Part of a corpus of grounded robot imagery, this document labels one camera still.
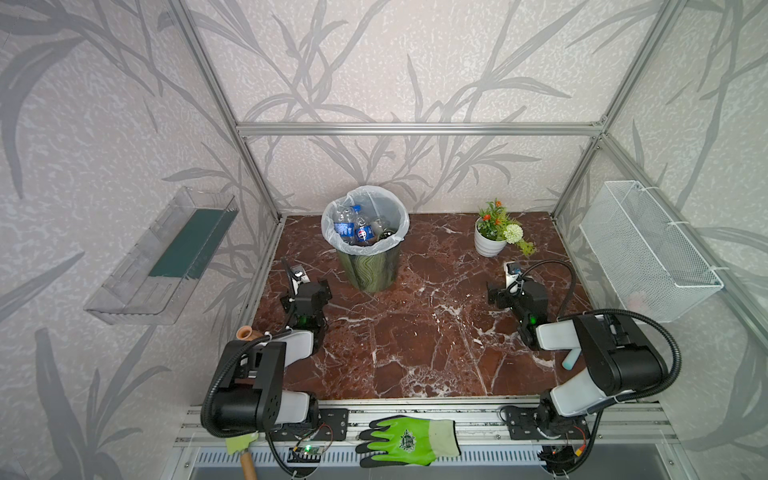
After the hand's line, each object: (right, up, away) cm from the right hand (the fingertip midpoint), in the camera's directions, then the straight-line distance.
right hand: (505, 270), depth 95 cm
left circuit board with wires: (-57, -43, -23) cm, 75 cm away
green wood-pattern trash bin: (-42, 0, -6) cm, 42 cm away
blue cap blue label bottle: (-50, +14, -8) cm, 53 cm away
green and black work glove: (-33, -39, -25) cm, 56 cm away
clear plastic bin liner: (-42, +22, -2) cm, 47 cm away
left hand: (-62, -1, -4) cm, 62 cm away
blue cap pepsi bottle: (-45, +12, -4) cm, 47 cm away
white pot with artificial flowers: (-2, +13, +4) cm, 14 cm away
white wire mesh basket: (+21, +3, -32) cm, 39 cm away
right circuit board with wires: (+6, -45, -22) cm, 50 cm away
